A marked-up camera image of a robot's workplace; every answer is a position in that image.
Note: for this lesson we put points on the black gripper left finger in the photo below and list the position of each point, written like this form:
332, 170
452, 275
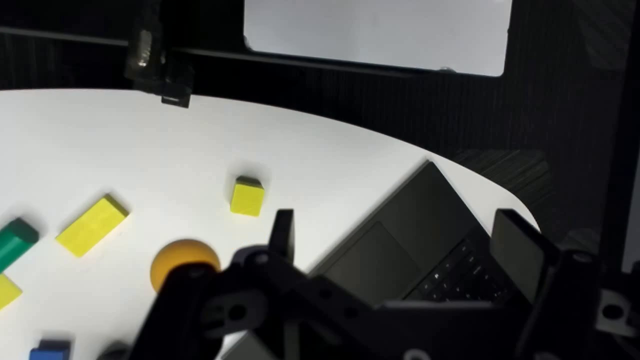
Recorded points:
283, 232

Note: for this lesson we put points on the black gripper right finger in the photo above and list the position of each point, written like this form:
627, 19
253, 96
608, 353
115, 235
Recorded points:
522, 250

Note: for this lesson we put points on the small yellow cube block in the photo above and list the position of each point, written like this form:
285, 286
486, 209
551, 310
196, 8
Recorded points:
246, 198

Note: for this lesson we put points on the orange round disc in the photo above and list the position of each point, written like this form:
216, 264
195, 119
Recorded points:
179, 258

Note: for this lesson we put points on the black open laptop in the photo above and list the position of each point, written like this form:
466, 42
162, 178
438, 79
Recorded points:
412, 232

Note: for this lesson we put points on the long yellow rectangular block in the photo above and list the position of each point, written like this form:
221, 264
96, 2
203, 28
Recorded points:
93, 226

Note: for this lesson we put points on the black clamp with red tip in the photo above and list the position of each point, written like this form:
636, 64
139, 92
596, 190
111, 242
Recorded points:
153, 60

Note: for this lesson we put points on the white flat board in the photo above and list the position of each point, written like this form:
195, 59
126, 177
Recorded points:
377, 33

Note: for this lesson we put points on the blue wooden block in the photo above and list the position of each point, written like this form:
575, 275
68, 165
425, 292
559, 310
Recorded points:
51, 351

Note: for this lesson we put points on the green wooden block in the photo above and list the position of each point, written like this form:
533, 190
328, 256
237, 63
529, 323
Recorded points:
14, 242

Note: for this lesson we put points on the yellow wooden block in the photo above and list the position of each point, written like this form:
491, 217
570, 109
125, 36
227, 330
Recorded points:
6, 292

